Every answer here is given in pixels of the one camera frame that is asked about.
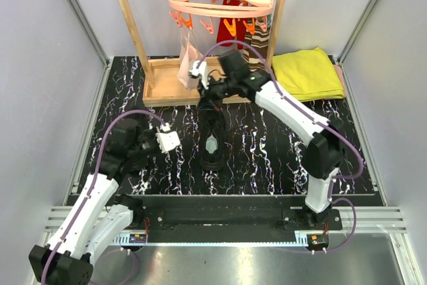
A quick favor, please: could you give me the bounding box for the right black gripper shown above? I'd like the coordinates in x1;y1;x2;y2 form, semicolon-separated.
196;74;236;112

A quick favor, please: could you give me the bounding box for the black sneaker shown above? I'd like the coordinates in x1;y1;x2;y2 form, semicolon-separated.
119;152;148;178
199;109;226;171

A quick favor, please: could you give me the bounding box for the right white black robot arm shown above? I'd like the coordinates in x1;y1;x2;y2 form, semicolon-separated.
189;50;344;230

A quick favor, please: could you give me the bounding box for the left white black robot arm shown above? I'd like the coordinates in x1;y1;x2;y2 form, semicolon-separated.
29;114;180;284

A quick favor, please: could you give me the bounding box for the white pink hanging garment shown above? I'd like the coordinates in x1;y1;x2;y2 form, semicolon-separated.
177;28;201;91

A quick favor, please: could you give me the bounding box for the red hanging sock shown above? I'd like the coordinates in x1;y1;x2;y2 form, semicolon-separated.
217;18;247;43

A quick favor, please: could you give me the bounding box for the black marble pattern mat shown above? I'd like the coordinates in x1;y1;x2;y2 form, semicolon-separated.
63;55;384;206

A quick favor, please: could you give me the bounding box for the brown striped hanging sock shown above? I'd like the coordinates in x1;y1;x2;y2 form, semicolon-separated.
242;21;270;71

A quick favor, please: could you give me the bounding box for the yellow folded towel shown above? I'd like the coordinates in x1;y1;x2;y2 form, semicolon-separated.
272;47;346;102

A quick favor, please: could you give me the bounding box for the pink round clip hanger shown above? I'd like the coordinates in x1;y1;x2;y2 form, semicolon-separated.
168;0;274;35

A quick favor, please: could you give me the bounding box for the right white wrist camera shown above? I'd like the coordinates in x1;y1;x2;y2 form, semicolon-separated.
189;60;209;89

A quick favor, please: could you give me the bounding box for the wooden drying rack frame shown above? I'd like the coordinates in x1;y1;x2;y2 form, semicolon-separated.
105;0;294;107

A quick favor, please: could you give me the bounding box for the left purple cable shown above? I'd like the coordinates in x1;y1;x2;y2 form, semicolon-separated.
39;109;167;284

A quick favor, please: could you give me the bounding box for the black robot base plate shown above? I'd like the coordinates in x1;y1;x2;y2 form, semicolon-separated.
140;195;343;246

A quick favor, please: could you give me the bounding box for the grey slotted cable duct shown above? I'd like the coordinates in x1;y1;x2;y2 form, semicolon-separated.
110;233;147;246

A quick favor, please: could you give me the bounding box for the aluminium frame rail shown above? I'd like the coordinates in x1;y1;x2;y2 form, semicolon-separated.
44;206;407;234

